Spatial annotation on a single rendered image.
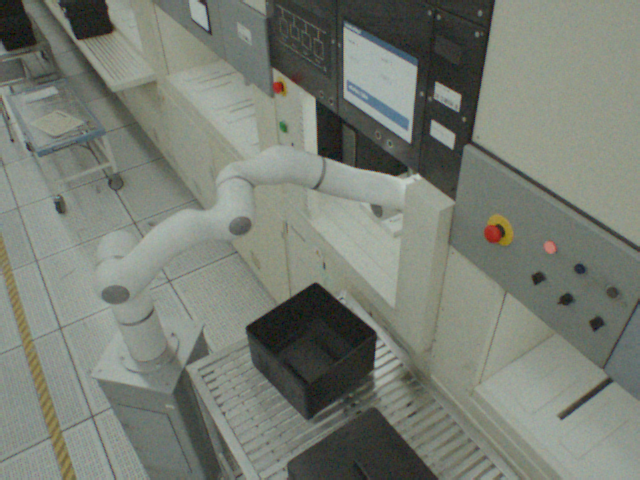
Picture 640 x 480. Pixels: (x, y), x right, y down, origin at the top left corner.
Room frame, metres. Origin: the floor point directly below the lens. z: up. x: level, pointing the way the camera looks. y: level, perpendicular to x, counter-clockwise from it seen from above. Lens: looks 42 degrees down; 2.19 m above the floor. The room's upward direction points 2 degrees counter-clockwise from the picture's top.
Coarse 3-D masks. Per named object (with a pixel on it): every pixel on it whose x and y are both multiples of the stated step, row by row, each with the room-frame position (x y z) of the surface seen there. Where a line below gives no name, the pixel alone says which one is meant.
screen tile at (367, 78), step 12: (348, 36) 1.35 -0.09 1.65; (348, 48) 1.35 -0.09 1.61; (360, 48) 1.31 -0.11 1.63; (372, 48) 1.27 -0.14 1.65; (348, 60) 1.36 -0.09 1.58; (372, 60) 1.27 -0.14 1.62; (348, 72) 1.35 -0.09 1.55; (360, 72) 1.31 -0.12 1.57; (372, 72) 1.27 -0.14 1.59; (372, 84) 1.26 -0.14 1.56
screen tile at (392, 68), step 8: (384, 56) 1.23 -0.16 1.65; (384, 64) 1.23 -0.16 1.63; (392, 64) 1.20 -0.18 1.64; (400, 64) 1.18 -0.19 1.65; (384, 72) 1.23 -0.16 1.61; (392, 72) 1.20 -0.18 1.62; (400, 72) 1.18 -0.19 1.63; (400, 80) 1.18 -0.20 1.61; (408, 80) 1.15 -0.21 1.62; (384, 88) 1.22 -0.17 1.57; (392, 88) 1.20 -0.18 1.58; (408, 88) 1.15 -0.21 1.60; (384, 96) 1.22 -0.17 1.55; (392, 96) 1.20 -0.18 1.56; (400, 96) 1.17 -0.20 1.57; (408, 96) 1.15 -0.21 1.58; (400, 104) 1.17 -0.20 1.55; (408, 104) 1.15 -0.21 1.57; (408, 112) 1.14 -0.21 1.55
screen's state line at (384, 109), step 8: (352, 88) 1.34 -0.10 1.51; (360, 88) 1.31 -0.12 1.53; (360, 96) 1.31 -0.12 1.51; (368, 96) 1.28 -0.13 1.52; (368, 104) 1.28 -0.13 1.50; (376, 104) 1.25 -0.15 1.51; (384, 104) 1.22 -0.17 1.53; (384, 112) 1.22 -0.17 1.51; (392, 112) 1.19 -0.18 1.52; (392, 120) 1.19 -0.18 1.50; (400, 120) 1.17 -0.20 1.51; (408, 120) 1.14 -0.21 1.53; (408, 128) 1.14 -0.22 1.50
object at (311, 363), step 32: (320, 288) 1.19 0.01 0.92; (256, 320) 1.06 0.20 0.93; (288, 320) 1.13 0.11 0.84; (320, 320) 1.19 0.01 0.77; (352, 320) 1.07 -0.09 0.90; (256, 352) 1.00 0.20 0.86; (288, 352) 1.06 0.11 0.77; (320, 352) 1.06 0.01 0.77; (352, 352) 0.93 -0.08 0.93; (288, 384) 0.88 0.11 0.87; (320, 384) 0.86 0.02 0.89; (352, 384) 0.93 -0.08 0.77
